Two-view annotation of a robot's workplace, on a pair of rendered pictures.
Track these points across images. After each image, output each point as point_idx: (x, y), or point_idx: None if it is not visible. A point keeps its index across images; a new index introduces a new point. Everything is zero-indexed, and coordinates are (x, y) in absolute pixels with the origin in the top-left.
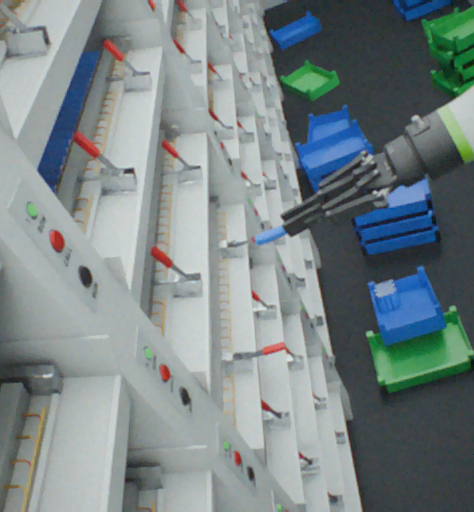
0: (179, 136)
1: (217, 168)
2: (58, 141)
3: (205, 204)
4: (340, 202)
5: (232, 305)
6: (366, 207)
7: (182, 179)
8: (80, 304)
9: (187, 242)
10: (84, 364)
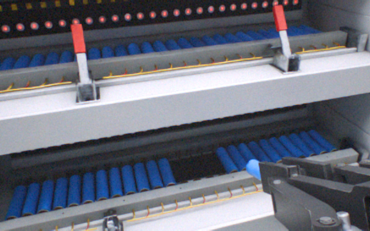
0: (356, 49)
1: None
2: None
3: (241, 82)
4: (314, 189)
5: (206, 210)
6: (306, 228)
7: (274, 62)
8: None
9: (167, 84)
10: None
